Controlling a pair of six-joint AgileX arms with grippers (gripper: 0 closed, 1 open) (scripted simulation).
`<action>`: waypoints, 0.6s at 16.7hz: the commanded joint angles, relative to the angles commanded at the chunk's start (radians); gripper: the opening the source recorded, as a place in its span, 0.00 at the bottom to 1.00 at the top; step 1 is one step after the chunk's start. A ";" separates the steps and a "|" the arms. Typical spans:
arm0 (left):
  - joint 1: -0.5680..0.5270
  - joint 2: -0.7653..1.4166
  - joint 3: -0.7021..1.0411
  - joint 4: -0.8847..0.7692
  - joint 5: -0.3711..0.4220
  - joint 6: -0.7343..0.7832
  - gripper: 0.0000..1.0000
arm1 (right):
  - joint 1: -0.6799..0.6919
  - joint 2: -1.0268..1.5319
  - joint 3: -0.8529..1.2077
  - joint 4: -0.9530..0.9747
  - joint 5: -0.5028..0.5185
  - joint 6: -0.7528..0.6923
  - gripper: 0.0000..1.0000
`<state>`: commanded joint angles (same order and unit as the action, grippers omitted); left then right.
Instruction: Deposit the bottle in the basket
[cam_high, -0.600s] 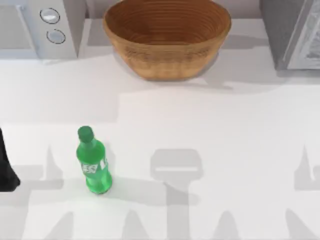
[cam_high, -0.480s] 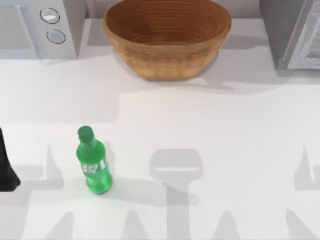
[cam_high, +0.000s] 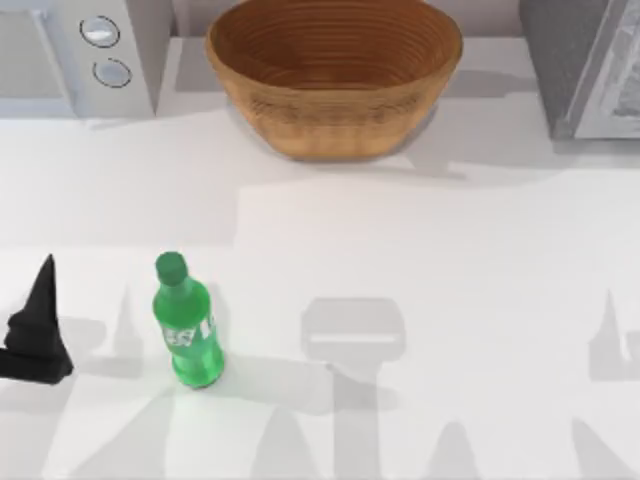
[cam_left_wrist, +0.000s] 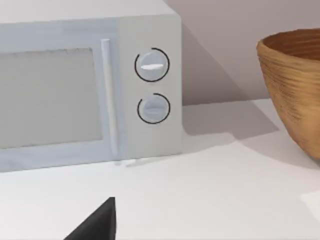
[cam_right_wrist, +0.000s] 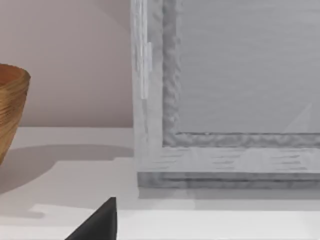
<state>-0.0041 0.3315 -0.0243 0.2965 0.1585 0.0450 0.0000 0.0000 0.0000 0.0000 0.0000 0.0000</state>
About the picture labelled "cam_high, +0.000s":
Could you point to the brown woven basket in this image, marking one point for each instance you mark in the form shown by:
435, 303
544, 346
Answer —
334, 85

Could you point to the pale microwave oven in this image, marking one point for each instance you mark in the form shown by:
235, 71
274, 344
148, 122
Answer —
75, 55

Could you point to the microwave knob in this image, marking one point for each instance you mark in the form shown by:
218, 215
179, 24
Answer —
99, 29
112, 72

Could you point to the green bottle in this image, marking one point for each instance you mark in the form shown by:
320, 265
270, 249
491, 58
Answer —
192, 330

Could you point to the grey cabinet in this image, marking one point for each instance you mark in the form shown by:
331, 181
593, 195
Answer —
575, 65

